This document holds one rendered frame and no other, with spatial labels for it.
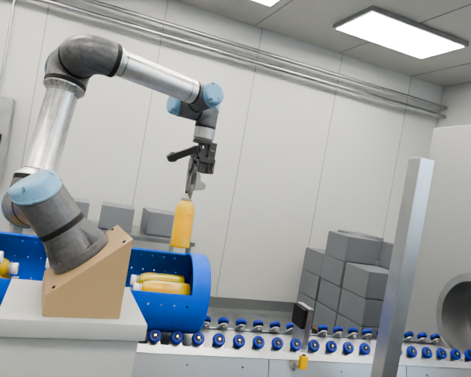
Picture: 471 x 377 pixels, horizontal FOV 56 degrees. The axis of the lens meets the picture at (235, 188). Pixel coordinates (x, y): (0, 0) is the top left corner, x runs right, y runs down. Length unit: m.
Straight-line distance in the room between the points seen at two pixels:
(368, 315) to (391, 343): 2.87
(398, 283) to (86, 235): 0.99
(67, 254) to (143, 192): 3.91
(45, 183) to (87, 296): 0.28
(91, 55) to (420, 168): 1.06
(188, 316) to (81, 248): 0.55
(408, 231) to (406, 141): 5.11
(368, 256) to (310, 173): 1.44
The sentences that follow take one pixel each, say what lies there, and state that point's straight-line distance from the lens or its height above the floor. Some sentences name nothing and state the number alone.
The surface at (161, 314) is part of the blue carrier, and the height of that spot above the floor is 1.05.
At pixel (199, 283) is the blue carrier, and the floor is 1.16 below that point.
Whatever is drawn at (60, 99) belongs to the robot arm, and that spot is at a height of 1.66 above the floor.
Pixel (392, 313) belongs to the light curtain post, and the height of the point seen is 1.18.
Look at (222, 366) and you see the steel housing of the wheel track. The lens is 1.65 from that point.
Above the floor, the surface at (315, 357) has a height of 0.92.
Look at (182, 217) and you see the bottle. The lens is 1.56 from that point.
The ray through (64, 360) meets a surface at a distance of 1.12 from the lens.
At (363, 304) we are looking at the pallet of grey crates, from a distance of 4.45.
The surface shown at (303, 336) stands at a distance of 1.82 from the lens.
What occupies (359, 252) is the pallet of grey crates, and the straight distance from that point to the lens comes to 4.78.
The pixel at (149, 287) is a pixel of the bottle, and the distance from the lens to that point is 1.55.
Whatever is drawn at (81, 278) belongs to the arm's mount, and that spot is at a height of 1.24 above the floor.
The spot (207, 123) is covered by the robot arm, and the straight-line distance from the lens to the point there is 1.57.
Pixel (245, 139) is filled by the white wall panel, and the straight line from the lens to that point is 5.33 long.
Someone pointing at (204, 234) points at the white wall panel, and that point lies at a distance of 5.23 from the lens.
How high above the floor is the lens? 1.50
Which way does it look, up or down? level
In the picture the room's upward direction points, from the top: 10 degrees clockwise
